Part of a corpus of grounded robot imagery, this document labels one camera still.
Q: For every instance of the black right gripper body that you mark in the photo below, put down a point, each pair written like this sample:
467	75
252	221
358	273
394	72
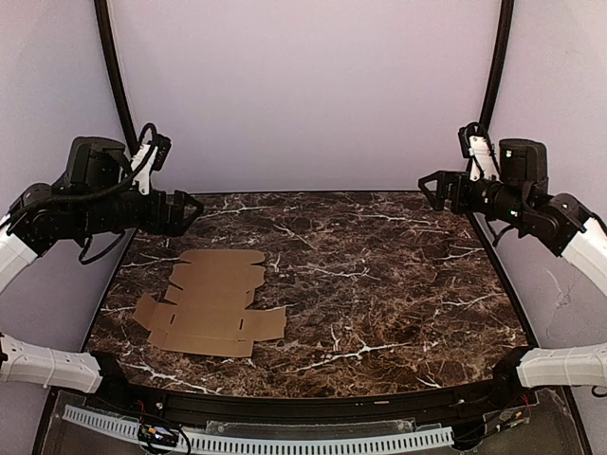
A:
452	191

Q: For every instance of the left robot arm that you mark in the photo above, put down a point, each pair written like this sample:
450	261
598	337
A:
102	190

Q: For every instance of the small circuit board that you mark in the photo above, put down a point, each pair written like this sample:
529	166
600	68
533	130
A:
157	435

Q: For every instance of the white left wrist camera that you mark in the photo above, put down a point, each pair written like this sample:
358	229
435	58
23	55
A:
152	153

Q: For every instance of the right black frame post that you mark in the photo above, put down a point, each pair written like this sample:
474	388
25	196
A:
498	61

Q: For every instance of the left black frame post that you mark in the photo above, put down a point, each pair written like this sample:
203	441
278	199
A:
112	65

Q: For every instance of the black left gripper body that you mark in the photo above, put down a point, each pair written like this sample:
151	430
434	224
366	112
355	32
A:
170	213

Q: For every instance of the white slotted cable duct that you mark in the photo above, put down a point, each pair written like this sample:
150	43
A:
389	437

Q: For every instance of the black front rail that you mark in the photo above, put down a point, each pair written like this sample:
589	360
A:
455	405

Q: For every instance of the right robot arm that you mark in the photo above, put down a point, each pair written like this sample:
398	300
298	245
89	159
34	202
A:
511	185

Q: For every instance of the brown cardboard box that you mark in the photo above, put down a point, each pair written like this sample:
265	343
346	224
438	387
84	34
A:
206	307

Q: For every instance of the black frame post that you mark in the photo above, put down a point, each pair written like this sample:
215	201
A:
112	65
498	61

